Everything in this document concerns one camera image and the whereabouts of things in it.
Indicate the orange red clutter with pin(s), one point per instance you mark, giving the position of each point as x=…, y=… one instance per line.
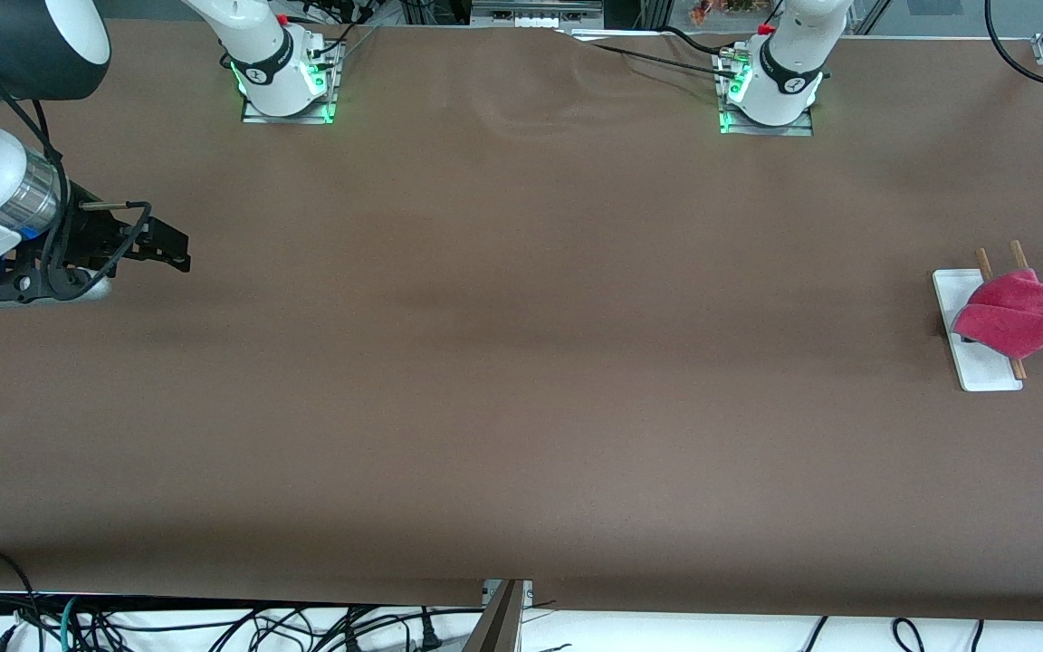
x=730, y=9

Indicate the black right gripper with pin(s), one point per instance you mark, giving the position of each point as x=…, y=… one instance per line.
x=94, y=237

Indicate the white rack with wooden rods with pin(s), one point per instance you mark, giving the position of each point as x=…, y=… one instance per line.
x=983, y=373

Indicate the white flat strip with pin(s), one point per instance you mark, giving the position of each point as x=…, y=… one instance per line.
x=617, y=34

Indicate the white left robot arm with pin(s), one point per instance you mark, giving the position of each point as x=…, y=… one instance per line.
x=789, y=54

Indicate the white connector block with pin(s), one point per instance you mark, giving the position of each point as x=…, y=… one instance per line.
x=537, y=22

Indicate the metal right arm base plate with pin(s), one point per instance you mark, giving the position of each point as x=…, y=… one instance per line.
x=322, y=110

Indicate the black power plug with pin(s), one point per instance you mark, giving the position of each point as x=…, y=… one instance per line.
x=429, y=638

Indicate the pink towel with grey hem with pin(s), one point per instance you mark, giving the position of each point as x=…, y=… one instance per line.
x=1019, y=317

